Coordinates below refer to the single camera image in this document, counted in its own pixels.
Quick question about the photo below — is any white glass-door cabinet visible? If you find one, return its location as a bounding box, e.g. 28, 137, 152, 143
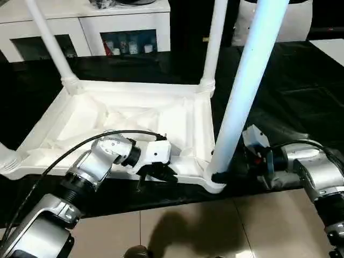
0, 0, 171, 62

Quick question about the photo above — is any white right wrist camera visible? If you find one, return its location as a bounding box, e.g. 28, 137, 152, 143
242, 125, 270, 152

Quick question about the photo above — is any black robot foot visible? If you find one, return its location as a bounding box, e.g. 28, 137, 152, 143
125, 246, 152, 258

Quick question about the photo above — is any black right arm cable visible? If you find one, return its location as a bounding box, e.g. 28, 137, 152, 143
263, 139, 344, 168

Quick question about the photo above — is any grey carry case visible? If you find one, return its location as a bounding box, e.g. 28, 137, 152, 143
89, 0, 156, 9

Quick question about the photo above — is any white plastic table top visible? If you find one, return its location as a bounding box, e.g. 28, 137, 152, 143
0, 80, 226, 194

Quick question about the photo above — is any black tall cabinet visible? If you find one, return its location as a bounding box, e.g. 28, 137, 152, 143
169, 0, 242, 52

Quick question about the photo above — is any white plastic table leg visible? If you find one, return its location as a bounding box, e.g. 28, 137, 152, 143
24, 0, 81, 94
207, 0, 291, 178
0, 142, 22, 174
200, 0, 229, 95

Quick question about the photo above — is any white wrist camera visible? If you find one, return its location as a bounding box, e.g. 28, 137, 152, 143
129, 137, 173, 176
242, 125, 270, 152

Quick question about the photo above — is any white flat sheet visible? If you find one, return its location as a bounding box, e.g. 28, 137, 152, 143
309, 39, 344, 68

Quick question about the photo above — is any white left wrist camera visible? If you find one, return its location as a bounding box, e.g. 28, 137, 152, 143
129, 137, 173, 176

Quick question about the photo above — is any black table mat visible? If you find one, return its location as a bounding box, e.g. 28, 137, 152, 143
0, 40, 344, 226

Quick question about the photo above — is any light grey cushion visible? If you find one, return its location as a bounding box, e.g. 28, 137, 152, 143
231, 0, 312, 47

